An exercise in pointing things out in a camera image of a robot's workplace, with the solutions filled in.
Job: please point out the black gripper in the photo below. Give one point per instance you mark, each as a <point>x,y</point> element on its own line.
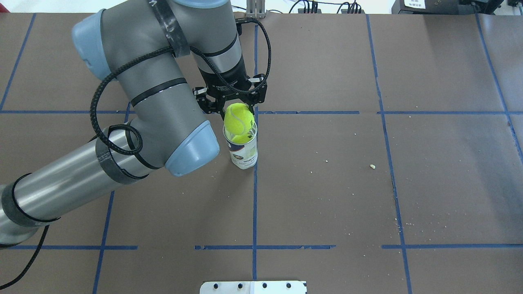
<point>233,83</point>

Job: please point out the yellow tennis ball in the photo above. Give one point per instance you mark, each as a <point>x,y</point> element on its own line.
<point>238,119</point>

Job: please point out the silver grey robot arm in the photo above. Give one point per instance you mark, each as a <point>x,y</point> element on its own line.
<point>163,64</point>

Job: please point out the tennis ball inside can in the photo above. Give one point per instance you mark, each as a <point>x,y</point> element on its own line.
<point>242,139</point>

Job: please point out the clear tennis ball can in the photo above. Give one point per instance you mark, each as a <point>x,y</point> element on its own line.
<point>243,156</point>

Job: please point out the black device top right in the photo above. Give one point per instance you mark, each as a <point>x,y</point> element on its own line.
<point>445,7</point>

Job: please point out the grey metal post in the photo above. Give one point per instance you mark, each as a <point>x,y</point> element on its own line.
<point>256,9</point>

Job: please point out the metal bracket with screws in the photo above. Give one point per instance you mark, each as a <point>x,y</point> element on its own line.
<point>254,287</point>

